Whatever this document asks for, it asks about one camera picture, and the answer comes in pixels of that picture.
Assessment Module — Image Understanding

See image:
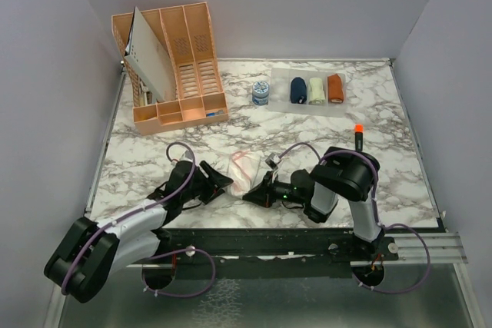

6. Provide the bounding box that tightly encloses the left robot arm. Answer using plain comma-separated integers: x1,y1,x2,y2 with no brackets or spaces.
43,161,234,303

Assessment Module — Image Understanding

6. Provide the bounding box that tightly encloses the rolled orange cloth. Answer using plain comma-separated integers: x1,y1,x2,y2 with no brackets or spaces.
327,74,344,104

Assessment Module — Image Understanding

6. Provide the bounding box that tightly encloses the white perforated board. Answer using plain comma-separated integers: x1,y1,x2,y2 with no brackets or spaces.
125,7,176,102

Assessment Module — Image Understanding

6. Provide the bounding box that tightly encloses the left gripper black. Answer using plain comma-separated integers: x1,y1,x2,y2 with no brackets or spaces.
182,161,233,204

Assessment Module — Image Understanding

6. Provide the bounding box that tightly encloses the white pink underwear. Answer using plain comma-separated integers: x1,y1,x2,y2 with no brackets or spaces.
227,151,261,198

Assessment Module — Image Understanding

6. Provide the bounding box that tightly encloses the small blue white jar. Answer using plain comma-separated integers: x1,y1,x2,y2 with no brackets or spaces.
252,81,270,106

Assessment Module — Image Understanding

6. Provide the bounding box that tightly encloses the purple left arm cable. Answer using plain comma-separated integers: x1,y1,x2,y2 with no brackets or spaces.
60,141,217,298

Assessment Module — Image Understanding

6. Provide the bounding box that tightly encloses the orange capped marker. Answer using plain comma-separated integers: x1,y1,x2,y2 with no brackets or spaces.
354,124,364,152

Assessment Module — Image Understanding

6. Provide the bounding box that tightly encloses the aluminium rail frame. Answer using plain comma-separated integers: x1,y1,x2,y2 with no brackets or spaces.
45,228,484,327

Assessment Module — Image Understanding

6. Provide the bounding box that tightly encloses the blue item in organizer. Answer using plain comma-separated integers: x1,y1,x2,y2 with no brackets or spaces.
206,110,225,117

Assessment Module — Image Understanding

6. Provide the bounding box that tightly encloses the navy blue underwear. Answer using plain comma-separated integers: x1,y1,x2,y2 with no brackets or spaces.
290,77,308,104

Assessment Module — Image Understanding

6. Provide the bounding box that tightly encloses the orange desk file organizer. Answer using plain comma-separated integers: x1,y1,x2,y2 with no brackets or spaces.
111,2,228,135

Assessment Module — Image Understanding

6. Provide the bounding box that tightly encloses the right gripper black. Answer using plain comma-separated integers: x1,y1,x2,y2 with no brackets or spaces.
244,170,308,207

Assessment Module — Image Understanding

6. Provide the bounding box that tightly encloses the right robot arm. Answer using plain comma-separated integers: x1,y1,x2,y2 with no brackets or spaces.
242,147,384,260

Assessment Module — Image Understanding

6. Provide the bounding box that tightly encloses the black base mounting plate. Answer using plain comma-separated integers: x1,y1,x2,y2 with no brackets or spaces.
156,228,398,279

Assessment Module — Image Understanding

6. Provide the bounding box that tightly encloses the rolled cream cloth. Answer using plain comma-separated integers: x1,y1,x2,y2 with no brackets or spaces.
308,78,326,105

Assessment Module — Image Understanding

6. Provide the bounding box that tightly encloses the clear plastic tray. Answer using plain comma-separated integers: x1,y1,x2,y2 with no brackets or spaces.
268,68,349,117

